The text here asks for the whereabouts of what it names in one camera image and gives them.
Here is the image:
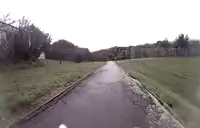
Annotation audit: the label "wet grey asphalt path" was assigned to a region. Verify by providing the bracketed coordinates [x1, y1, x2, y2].
[13, 60, 186, 128]

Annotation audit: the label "kerb strip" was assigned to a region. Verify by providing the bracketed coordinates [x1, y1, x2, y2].
[19, 64, 106, 123]

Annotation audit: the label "long wall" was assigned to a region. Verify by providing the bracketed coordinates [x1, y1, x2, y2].
[91, 43, 200, 62]

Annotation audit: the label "grass verge with weeds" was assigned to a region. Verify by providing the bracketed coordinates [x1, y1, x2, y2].
[0, 59, 106, 128]

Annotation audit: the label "small white sign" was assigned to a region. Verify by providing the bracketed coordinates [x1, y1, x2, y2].
[37, 51, 47, 61]

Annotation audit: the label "row of trees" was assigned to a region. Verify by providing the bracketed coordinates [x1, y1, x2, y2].
[134, 33, 200, 51]

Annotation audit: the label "mown grass field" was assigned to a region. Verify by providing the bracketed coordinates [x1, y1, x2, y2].
[116, 55, 200, 128]

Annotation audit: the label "dense trees and bushes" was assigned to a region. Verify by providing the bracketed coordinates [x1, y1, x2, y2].
[0, 16, 92, 66]

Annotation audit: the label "grey building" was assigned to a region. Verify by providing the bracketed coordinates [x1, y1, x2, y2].
[0, 18, 32, 63]

